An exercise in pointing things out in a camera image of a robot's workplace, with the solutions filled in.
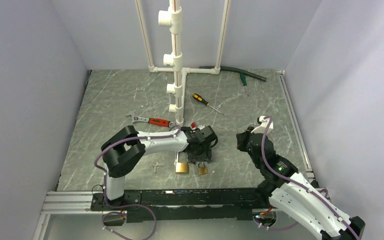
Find small brass padlock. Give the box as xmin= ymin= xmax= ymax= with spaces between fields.
xmin=197 ymin=162 xmax=208 ymax=175

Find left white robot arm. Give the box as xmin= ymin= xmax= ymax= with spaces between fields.
xmin=96 ymin=125 xmax=218 ymax=210

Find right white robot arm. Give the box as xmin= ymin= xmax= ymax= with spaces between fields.
xmin=236 ymin=126 xmax=366 ymax=240

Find silver key bunch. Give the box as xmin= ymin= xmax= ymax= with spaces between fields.
xmin=152 ymin=162 xmax=164 ymax=174

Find large brass padlock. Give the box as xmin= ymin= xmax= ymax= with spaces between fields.
xmin=174 ymin=152 xmax=189 ymax=174

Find yellow black screwdriver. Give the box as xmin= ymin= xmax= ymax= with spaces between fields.
xmin=192 ymin=93 xmax=223 ymax=114

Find green screwdriver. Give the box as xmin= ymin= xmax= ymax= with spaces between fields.
xmin=239 ymin=72 xmax=250 ymax=97

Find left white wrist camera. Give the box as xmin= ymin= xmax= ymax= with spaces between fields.
xmin=190 ymin=122 xmax=206 ymax=132

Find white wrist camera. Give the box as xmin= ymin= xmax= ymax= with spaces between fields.
xmin=251 ymin=115 xmax=274 ymax=134
xmin=190 ymin=122 xmax=206 ymax=132

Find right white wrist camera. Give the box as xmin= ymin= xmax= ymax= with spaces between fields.
xmin=251 ymin=115 xmax=274 ymax=134

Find red handled adjustable wrench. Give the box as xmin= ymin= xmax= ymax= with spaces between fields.
xmin=126 ymin=111 xmax=176 ymax=128

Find black hose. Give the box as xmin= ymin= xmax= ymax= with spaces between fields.
xmin=199 ymin=65 xmax=267 ymax=83

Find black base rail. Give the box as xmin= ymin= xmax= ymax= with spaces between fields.
xmin=90 ymin=187 xmax=271 ymax=223

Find white PVC pipe frame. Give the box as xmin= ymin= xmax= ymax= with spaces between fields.
xmin=134 ymin=0 xmax=231 ymax=126

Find aluminium frame rail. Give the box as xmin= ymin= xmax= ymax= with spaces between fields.
xmin=32 ymin=190 xmax=344 ymax=240

